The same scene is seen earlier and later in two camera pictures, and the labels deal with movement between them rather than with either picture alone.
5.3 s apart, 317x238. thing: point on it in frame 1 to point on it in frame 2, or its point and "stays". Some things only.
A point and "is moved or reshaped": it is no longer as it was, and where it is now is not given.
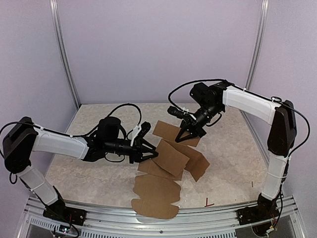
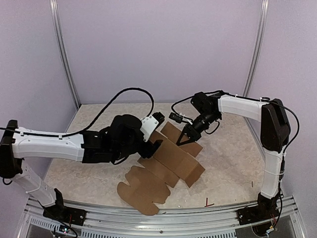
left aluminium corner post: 55,20 stays
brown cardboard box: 155,192 is moved or reshaped
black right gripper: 186,125 stays
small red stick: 206,203 stays
